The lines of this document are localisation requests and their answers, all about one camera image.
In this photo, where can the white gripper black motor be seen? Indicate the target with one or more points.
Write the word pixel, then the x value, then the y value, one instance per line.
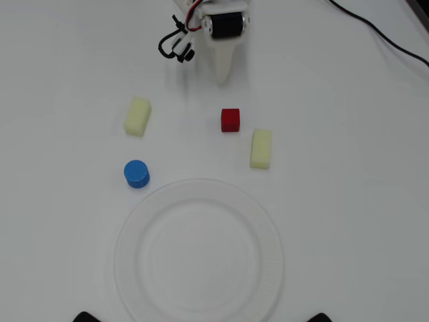
pixel 224 26

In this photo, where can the red cube block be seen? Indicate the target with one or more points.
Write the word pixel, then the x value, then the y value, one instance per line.
pixel 230 120

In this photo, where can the pale yellow foam block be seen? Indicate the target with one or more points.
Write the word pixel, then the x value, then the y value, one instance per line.
pixel 260 149
pixel 137 116

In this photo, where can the blue cylinder block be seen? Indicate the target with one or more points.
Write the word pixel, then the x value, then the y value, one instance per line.
pixel 136 174

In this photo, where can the white round plate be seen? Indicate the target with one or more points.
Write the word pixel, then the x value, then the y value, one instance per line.
pixel 201 255

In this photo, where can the black table edge strip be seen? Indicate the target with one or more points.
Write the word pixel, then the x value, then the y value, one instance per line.
pixel 425 8

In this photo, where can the white mounted wrist camera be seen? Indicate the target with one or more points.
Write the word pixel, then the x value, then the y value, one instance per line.
pixel 181 42

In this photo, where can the black camera stand foot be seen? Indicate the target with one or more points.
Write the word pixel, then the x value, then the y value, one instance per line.
pixel 321 318
pixel 85 317

